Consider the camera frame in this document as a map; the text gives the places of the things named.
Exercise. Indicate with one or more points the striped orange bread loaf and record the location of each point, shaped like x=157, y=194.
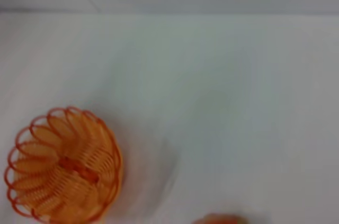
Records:
x=219, y=220

